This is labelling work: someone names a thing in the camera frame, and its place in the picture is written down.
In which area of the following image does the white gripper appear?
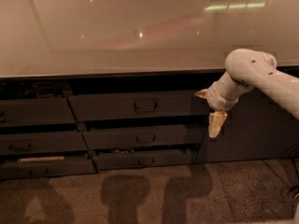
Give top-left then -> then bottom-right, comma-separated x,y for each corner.
194,83 -> 238,138

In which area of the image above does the dark drawer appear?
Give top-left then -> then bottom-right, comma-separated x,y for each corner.
0,159 -> 95,180
93,148 -> 197,170
0,98 -> 75,127
83,124 -> 206,149
0,132 -> 87,156
68,91 -> 209,121

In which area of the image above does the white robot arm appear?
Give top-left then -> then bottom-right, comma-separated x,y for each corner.
194,49 -> 299,138

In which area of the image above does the dark cabinet door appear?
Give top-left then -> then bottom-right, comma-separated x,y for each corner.
196,89 -> 299,162

